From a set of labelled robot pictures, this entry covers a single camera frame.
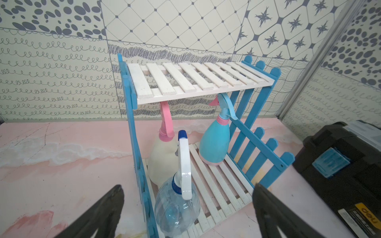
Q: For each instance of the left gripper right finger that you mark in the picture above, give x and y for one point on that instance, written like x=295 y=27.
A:
x=275 y=218

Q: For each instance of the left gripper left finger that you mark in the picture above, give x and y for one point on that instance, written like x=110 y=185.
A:
x=101 y=219

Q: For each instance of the clear blue spray bottle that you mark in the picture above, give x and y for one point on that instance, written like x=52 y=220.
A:
x=177 y=203

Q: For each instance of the white pink watering bottle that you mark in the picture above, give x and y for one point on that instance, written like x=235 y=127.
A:
x=163 y=162

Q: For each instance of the blue pink watering bottle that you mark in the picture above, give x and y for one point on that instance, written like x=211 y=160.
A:
x=215 y=141

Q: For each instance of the blue and white slatted shelf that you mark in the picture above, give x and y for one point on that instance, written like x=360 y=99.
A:
x=224 y=189

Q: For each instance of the pink floral table mat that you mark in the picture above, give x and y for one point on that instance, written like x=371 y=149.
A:
x=51 y=173

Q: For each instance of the black yellow toolbox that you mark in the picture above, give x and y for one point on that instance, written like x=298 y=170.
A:
x=342 y=163

